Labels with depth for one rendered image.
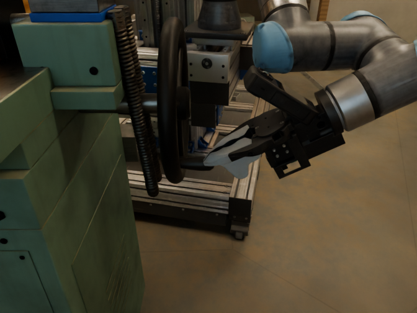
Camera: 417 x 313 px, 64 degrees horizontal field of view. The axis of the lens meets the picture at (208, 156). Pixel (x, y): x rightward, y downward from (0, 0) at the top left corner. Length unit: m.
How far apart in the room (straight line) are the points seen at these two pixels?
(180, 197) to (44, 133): 0.91
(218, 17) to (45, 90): 0.75
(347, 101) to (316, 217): 1.18
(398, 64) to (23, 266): 0.61
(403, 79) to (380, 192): 1.43
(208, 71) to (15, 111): 0.72
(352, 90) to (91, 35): 0.37
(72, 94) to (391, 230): 1.45
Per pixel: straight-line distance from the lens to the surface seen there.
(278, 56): 0.52
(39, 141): 0.52
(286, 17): 0.55
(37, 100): 0.52
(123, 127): 0.97
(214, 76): 1.08
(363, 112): 0.50
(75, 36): 0.53
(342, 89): 0.50
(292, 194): 1.74
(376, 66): 0.52
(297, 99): 0.48
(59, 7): 0.54
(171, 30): 0.52
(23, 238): 0.56
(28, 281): 0.63
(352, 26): 0.58
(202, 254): 1.40
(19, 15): 0.63
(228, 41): 1.16
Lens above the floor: 1.05
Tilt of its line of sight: 32 degrees down
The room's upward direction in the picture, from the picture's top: straight up
